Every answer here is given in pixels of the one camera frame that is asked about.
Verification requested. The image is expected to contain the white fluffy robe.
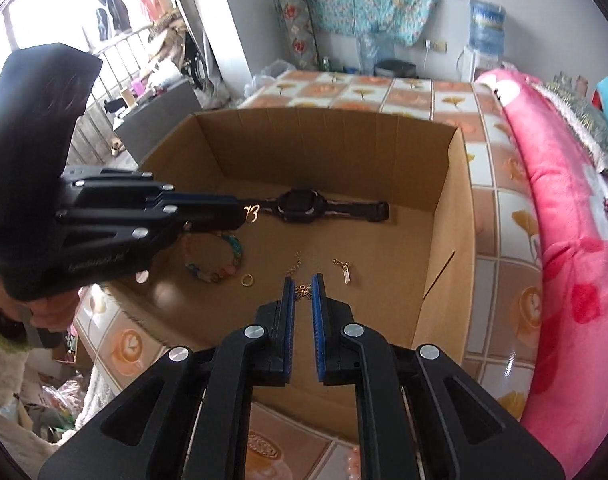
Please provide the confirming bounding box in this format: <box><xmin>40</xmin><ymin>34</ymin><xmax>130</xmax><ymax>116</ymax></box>
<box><xmin>76</xmin><ymin>355</ymin><xmax>134</xmax><ymax>441</ymax></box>

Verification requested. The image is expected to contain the orange bead bracelet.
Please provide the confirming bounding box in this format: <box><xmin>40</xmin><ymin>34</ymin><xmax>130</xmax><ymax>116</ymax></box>
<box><xmin>341</xmin><ymin>447</ymin><xmax>363</xmax><ymax>480</ymax></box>

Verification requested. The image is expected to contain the multicolour bead bracelet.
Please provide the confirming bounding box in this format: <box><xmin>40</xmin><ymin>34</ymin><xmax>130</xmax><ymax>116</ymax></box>
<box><xmin>185</xmin><ymin>231</ymin><xmax>245</xmax><ymax>284</ymax></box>

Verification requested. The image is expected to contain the metal window railing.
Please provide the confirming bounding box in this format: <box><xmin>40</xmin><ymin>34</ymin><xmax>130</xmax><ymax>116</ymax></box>
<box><xmin>68</xmin><ymin>25</ymin><xmax>155</xmax><ymax>126</ymax></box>

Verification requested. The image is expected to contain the black case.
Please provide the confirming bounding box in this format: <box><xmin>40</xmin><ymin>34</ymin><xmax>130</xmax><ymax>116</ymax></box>
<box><xmin>374</xmin><ymin>60</ymin><xmax>417</xmax><ymax>80</ymax></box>

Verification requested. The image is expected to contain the pink printed blanket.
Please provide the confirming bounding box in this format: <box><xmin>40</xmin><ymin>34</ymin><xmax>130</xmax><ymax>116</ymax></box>
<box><xmin>474</xmin><ymin>69</ymin><xmax>608</xmax><ymax>476</ymax></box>

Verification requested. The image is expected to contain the clear empty water jug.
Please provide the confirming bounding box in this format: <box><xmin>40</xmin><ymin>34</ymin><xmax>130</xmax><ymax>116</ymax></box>
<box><xmin>359</xmin><ymin>32</ymin><xmax>395</xmax><ymax>76</ymax></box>

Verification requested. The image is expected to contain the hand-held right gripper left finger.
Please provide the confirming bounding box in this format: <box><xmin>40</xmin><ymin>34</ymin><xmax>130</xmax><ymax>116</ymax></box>
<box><xmin>38</xmin><ymin>275</ymin><xmax>297</xmax><ymax>480</ymax></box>

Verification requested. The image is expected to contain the person's left forearm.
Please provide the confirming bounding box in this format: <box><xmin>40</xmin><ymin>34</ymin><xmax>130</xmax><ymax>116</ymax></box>
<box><xmin>0</xmin><ymin>305</ymin><xmax>42</xmax><ymax>466</ymax></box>

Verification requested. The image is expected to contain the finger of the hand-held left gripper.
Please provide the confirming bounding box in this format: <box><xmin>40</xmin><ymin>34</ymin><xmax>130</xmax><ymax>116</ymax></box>
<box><xmin>55</xmin><ymin>204</ymin><xmax>262</xmax><ymax>260</ymax></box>
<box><xmin>61</xmin><ymin>170</ymin><xmax>249</xmax><ymax>212</ymax></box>

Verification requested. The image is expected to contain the grey red patterned mat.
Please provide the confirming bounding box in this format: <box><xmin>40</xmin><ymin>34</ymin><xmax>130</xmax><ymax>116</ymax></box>
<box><xmin>279</xmin><ymin>0</ymin><xmax>317</xmax><ymax>68</ymax></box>

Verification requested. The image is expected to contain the blue water jug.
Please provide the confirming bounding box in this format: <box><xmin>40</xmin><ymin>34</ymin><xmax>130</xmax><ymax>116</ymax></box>
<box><xmin>469</xmin><ymin>0</ymin><xmax>506</xmax><ymax>56</ymax></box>

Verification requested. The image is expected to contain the dark hanging jacket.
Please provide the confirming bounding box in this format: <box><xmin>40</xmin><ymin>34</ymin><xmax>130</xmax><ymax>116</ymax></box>
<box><xmin>96</xmin><ymin>0</ymin><xmax>132</xmax><ymax>41</ymax></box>

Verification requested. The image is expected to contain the dark grey cabinet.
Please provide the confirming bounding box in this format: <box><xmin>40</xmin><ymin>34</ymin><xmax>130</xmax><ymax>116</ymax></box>
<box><xmin>114</xmin><ymin>80</ymin><xmax>209</xmax><ymax>156</ymax></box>

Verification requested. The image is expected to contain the pink plastic wrapper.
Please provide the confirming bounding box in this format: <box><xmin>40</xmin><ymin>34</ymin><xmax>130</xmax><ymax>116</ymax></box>
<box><xmin>38</xmin><ymin>372</ymin><xmax>87</xmax><ymax>427</ymax></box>

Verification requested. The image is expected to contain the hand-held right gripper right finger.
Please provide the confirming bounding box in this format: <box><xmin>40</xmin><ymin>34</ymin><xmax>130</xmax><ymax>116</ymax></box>
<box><xmin>311</xmin><ymin>273</ymin><xmax>567</xmax><ymax>480</ymax></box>

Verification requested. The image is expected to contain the white plastic bag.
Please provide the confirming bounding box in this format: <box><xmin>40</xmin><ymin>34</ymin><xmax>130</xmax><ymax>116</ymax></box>
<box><xmin>244</xmin><ymin>60</ymin><xmax>295</xmax><ymax>98</ymax></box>

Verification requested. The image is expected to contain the grey sparkly pillow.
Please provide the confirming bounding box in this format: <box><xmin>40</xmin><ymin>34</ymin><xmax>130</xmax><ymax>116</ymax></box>
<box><xmin>536</xmin><ymin>80</ymin><xmax>608</xmax><ymax>186</ymax></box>

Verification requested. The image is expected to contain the black watch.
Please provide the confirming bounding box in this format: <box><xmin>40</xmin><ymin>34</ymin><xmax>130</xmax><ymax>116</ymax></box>
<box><xmin>261</xmin><ymin>188</ymin><xmax>391</xmax><ymax>224</ymax></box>

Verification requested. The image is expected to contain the white water dispenser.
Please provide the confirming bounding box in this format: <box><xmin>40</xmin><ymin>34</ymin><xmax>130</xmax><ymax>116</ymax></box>
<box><xmin>456</xmin><ymin>46</ymin><xmax>505</xmax><ymax>83</ymax></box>

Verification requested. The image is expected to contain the gold chain flower pendant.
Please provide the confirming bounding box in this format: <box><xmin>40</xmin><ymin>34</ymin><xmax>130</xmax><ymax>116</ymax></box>
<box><xmin>283</xmin><ymin>251</ymin><xmax>315</xmax><ymax>302</ymax></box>

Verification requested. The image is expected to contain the brown cardboard box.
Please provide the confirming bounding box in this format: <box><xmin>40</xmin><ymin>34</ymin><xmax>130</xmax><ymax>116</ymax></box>
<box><xmin>106</xmin><ymin>107</ymin><xmax>477</xmax><ymax>448</ymax></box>

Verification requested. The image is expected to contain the ginkgo pattern tablecloth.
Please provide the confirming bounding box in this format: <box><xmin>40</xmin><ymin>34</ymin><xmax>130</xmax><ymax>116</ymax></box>
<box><xmin>76</xmin><ymin>69</ymin><xmax>550</xmax><ymax>480</ymax></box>

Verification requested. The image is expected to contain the person's left hand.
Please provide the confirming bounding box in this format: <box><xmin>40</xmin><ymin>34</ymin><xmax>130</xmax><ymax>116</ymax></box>
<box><xmin>26</xmin><ymin>287</ymin><xmax>82</xmax><ymax>333</ymax></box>

